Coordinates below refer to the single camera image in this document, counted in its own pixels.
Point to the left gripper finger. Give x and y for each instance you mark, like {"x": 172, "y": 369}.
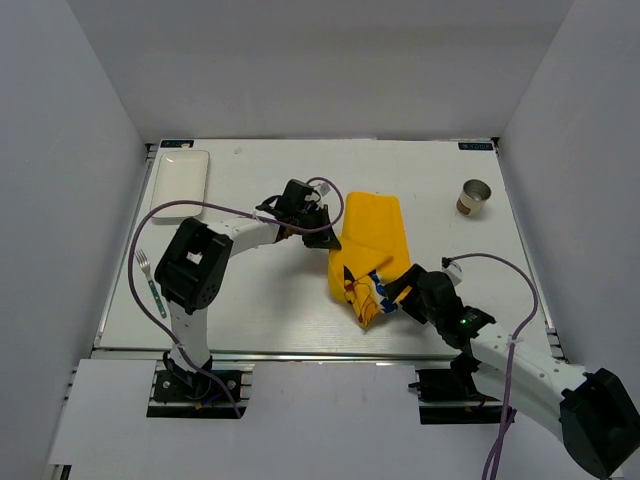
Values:
{"x": 325, "y": 239}
{"x": 283, "y": 233}

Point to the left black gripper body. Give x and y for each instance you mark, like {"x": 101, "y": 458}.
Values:
{"x": 303, "y": 218}

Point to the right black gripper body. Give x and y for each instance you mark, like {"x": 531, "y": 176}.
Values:
{"x": 431, "y": 314}

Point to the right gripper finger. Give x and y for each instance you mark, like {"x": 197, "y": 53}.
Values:
{"x": 406, "y": 281}
{"x": 398, "y": 305}

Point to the yellow Pikachu placemat cloth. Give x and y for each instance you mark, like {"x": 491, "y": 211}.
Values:
{"x": 374, "y": 251}

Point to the white rectangular plate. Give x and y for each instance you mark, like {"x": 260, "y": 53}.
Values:
{"x": 182, "y": 175}

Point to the metal cup with paper sleeve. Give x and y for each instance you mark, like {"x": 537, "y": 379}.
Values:
{"x": 473, "y": 196}

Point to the green handled fork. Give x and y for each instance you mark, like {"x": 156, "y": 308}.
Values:
{"x": 145, "y": 267}

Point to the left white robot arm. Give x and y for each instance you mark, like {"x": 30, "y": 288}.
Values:
{"x": 191, "y": 271}

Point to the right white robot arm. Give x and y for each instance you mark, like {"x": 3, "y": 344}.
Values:
{"x": 591, "y": 414}

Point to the blue label sticker left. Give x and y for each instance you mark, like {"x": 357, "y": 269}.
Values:
{"x": 169, "y": 144}

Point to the blue label sticker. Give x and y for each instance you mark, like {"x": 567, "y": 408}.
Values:
{"x": 169, "y": 144}
{"x": 475, "y": 146}

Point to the blue label sticker right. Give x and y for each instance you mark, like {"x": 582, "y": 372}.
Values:
{"x": 475, "y": 146}

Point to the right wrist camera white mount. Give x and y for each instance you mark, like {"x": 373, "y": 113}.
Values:
{"x": 452, "y": 270}

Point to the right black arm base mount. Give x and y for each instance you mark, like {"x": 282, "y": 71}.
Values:
{"x": 449, "y": 396}

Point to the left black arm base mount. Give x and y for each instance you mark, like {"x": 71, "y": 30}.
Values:
{"x": 193, "y": 396}

